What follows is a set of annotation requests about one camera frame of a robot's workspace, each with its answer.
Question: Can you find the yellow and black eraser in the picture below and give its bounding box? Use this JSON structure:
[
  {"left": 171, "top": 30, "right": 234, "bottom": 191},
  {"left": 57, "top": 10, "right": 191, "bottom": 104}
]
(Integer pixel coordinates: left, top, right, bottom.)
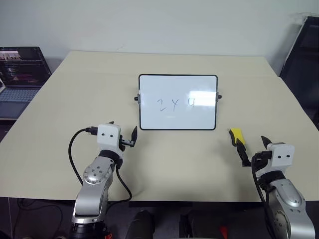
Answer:
[{"left": 229, "top": 127, "right": 247, "bottom": 147}]

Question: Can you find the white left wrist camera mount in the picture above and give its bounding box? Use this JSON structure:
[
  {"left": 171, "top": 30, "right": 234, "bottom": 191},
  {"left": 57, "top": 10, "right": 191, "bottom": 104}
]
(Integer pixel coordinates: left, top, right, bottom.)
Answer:
[{"left": 97, "top": 123, "right": 122, "bottom": 153}]

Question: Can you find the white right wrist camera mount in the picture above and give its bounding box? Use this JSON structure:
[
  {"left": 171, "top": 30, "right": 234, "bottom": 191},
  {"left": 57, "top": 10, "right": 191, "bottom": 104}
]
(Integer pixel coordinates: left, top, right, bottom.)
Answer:
[{"left": 267, "top": 142, "right": 296, "bottom": 173}]

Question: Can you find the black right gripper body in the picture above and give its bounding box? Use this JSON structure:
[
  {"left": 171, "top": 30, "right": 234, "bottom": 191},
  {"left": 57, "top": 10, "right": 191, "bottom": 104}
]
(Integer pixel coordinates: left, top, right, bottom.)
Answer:
[{"left": 251, "top": 150, "right": 273, "bottom": 170}]

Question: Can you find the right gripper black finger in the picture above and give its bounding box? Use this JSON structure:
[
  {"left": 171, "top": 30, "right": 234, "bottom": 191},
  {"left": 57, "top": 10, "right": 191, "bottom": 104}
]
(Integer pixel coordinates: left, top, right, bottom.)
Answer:
[
  {"left": 260, "top": 135, "right": 274, "bottom": 151},
  {"left": 236, "top": 138, "right": 252, "bottom": 168}
]

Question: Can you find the thin black cable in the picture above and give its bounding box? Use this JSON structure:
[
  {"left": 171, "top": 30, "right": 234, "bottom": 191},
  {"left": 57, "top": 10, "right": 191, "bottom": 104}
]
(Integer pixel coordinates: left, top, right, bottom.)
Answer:
[{"left": 6, "top": 197, "right": 66, "bottom": 239}]

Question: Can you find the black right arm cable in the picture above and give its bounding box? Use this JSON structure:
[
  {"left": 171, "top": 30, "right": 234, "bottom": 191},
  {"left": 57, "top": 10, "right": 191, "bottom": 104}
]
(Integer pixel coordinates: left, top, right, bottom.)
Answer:
[{"left": 251, "top": 152, "right": 275, "bottom": 239}]

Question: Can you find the open grey laptop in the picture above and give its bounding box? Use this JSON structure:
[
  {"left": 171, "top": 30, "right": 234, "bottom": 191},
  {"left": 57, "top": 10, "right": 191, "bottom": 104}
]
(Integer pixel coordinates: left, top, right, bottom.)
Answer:
[{"left": 0, "top": 46, "right": 52, "bottom": 120}]

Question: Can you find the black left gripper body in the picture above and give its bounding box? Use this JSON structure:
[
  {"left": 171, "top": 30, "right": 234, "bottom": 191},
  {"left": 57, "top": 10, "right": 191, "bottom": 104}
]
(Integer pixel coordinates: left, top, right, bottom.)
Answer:
[{"left": 119, "top": 134, "right": 136, "bottom": 151}]

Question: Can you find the black table frame bar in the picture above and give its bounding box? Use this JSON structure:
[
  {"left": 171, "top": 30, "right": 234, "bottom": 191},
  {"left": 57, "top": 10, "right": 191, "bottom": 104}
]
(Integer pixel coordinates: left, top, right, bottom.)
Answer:
[{"left": 128, "top": 201, "right": 193, "bottom": 208}]

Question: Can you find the dark rounded shape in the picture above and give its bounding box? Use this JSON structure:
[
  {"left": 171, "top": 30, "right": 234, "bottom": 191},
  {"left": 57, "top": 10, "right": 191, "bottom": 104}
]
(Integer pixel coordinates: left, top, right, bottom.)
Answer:
[{"left": 129, "top": 209, "right": 156, "bottom": 239}]

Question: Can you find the black chair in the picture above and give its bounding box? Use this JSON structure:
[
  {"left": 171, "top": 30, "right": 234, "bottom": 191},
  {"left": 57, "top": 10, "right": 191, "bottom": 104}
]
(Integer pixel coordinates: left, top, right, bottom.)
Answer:
[{"left": 279, "top": 15, "right": 319, "bottom": 141}]

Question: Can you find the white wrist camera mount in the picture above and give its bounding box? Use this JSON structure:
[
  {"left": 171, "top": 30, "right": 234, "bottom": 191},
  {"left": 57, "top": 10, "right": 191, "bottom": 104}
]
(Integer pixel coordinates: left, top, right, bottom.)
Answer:
[
  {"left": 97, "top": 123, "right": 122, "bottom": 153},
  {"left": 267, "top": 142, "right": 296, "bottom": 173}
]

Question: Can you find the small black-framed whiteboard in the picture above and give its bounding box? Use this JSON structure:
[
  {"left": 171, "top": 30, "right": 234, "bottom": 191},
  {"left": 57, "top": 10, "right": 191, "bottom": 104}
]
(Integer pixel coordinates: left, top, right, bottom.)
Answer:
[{"left": 134, "top": 73, "right": 223, "bottom": 131}]

